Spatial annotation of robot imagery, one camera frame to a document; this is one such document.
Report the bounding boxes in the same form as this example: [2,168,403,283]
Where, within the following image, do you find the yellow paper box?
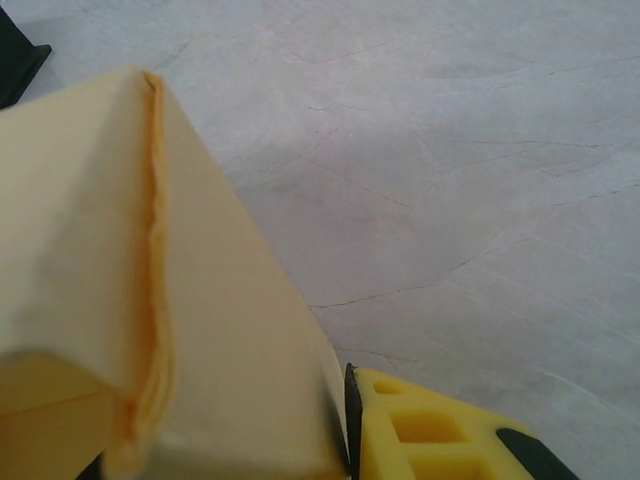
[0,63,351,480]

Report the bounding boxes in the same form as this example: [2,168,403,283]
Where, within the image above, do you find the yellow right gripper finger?
[343,362,581,480]

